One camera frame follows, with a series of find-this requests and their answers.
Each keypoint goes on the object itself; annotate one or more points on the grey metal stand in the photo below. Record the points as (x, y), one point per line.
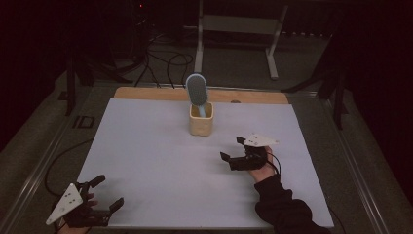
(240, 24)

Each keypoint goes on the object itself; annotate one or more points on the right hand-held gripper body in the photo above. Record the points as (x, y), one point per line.
(251, 159)

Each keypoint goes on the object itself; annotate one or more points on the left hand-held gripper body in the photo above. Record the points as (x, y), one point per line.
(81, 216)

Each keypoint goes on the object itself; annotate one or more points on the person's right hand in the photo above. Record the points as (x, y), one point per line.
(264, 174)

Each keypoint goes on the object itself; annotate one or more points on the cream ceramic holder cup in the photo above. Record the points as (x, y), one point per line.
(201, 125)

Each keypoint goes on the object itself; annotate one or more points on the white table mat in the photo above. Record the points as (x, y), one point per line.
(162, 169)

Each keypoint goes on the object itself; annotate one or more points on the person's left hand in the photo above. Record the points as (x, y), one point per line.
(92, 202)

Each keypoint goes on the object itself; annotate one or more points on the light blue hairbrush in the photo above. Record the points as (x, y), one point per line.
(197, 91)

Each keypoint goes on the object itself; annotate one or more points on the black floor socket plate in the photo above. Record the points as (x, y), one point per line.
(83, 122)

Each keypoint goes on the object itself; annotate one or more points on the black stand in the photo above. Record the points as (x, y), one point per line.
(70, 84)
(337, 97)

